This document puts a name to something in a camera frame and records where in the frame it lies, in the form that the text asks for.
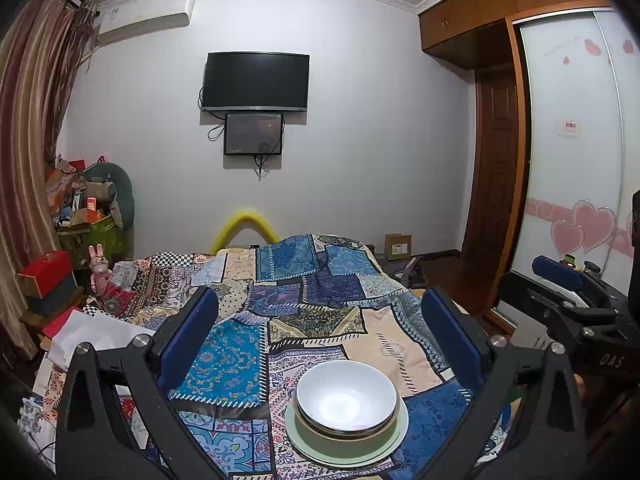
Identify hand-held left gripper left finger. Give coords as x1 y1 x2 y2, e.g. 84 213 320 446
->
55 286 232 480

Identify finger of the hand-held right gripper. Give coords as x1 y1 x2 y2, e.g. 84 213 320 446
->
496 271 622 352
531 256 629 312

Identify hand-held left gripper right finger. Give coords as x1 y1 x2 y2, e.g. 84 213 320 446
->
421 286 589 480

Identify white bowl with black dots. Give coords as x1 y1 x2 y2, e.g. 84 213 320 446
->
295 360 399 436

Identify pink bowl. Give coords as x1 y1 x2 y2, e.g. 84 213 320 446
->
291 385 402 442

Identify light green plate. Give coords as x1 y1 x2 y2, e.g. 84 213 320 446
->
284 392 409 468

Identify row of small colourful bottles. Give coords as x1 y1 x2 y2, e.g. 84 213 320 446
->
562 255 601 274

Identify patchwork printed blanket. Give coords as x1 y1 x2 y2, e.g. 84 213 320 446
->
30 232 516 480

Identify dark bag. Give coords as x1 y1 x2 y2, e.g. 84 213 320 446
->
395 257 427 291

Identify white paper sheet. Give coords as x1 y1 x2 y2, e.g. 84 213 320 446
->
47 310 156 373

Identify small cardboard box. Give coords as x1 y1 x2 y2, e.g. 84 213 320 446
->
384 233 413 261

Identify white sliding wardrobe door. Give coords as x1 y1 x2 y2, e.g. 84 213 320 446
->
515 7 640 311

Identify pink bunny toy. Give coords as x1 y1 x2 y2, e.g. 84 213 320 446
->
87 243 113 296

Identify brown wooden door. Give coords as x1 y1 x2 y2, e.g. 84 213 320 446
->
460 67 521 263

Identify yellow foam tube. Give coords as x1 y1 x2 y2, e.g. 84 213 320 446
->
210 208 278 253

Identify red booklet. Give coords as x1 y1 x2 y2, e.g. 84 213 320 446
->
42 307 83 338

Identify green cardboard box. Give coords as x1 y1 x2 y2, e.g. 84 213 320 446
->
57 215 128 267

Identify dark grey box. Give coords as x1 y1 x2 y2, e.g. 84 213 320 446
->
25 275 78 318

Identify red box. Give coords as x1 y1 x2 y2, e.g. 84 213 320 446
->
16 251 73 298

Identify grey plush neck pillow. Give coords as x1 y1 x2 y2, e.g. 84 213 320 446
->
84 162 136 231

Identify pile of boxes and papers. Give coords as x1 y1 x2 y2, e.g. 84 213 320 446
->
46 155 118 228

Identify striped brown curtain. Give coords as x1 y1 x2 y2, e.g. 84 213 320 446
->
0 0 100 361

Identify wooden wardrobe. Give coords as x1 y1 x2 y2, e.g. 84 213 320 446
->
419 0 640 336

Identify white air conditioner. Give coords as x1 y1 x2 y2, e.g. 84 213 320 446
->
95 0 195 45

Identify small black wall monitor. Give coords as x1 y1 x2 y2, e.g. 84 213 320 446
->
223 112 285 157

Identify black wall television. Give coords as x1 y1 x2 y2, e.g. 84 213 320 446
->
201 51 311 112

